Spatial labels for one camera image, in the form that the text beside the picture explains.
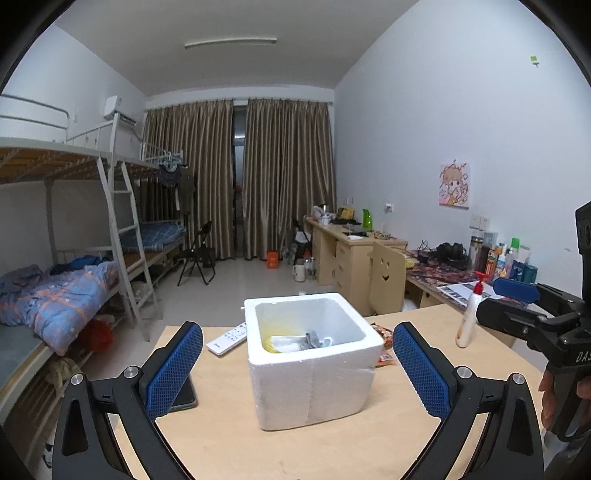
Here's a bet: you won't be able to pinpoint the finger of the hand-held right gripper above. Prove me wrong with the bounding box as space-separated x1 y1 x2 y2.
492 277 583 317
475 298 562 343

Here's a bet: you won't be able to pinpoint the person's right forearm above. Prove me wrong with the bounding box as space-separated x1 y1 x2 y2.
542 428 573 474

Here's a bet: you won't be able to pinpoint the black folding chair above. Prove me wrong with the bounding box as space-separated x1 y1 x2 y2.
178 220 217 287

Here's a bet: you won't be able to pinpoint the row of toiletry bottles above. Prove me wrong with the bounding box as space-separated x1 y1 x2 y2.
483 231 539 284

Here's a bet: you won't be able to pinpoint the blue patterned blanket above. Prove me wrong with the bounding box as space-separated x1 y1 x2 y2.
0 261 121 356

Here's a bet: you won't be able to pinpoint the pink cartoon wall poster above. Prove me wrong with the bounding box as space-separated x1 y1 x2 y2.
438 161 472 208

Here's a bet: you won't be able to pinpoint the beige cloth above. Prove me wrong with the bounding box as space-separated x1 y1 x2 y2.
45 357 81 398

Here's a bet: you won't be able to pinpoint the brown curtain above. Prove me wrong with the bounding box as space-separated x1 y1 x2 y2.
144 99 236 261
243 97 335 261

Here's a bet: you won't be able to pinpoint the printed paper sheets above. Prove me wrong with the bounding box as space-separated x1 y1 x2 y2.
436 281 502 305

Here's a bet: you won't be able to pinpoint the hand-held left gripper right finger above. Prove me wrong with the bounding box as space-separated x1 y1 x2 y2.
392 322 546 480

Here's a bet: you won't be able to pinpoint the wooden chair with smiley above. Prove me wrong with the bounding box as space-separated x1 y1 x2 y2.
369 240 407 317

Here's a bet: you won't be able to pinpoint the white foam tube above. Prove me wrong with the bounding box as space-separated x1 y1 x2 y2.
270 335 305 353

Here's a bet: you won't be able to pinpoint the wooden desk with printed mat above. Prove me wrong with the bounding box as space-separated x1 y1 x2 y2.
404 251 527 352

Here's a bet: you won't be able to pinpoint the white foam box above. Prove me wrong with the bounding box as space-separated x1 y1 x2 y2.
243 292 385 432

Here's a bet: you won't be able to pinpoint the white lotion bottle red pump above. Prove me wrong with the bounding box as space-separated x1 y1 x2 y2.
455 271 490 348

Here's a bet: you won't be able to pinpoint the ceiling light tube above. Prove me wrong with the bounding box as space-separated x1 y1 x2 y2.
185 37 279 51

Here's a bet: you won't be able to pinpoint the person's right hand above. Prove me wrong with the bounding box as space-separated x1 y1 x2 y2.
539 369 591 432

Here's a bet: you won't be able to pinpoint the black headphones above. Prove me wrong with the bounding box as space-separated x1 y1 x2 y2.
436 242 468 271

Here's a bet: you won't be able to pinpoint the black smartphone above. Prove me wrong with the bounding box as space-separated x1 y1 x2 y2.
168 369 198 411

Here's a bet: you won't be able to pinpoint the orange snack packet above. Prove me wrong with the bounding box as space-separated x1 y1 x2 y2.
369 323 396 348

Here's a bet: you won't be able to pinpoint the black folding cart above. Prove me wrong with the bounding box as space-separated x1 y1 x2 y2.
286 219 315 268

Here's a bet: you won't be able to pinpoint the white remote control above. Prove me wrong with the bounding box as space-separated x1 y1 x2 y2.
205 323 250 357

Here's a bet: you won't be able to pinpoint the hanging dark clothes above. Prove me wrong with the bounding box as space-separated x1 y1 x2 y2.
157 159 197 217

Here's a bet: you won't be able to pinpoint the yellow foam fruit net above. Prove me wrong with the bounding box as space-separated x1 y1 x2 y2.
259 322 306 354

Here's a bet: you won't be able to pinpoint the white bunk bed ladder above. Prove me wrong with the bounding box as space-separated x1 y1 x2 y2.
97 154 163 342

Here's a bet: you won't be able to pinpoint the metal bunk bed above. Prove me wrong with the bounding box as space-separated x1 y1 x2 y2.
0 95 186 462

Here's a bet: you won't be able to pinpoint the printed desk mat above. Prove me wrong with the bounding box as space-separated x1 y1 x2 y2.
406 257 527 306

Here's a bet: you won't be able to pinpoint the white air conditioner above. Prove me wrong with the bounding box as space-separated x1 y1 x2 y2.
104 95 139 126

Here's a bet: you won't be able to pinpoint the red bag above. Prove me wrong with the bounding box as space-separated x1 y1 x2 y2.
76 318 114 354

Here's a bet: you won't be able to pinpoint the wooden desk with drawers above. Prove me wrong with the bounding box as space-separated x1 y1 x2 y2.
303 215 409 296

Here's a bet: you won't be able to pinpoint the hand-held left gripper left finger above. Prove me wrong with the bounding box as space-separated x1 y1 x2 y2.
52 320 205 480

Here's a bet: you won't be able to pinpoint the blue checked bedding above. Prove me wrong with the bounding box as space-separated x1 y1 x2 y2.
139 220 185 252

